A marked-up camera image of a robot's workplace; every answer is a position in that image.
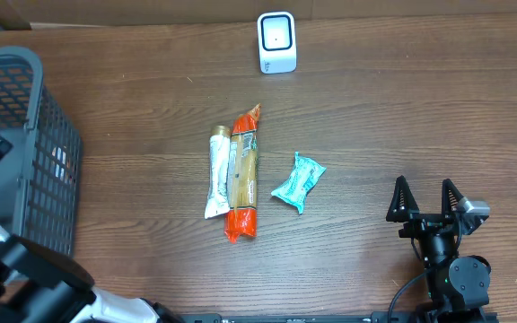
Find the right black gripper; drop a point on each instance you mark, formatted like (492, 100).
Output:
(419, 221)

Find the teal snack packet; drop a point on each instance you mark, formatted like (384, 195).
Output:
(303, 178)

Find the long orange snack package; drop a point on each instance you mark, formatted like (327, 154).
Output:
(242, 177)

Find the white silver tube package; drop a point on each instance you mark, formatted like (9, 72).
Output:
(219, 151)

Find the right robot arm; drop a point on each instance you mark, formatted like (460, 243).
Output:
(457, 286)

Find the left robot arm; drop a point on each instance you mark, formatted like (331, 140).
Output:
(38, 284)

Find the white barcode scanner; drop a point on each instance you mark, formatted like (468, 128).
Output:
(276, 43)

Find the grey plastic mesh basket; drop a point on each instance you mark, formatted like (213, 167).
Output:
(40, 156)

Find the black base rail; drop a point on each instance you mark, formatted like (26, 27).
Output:
(375, 317)

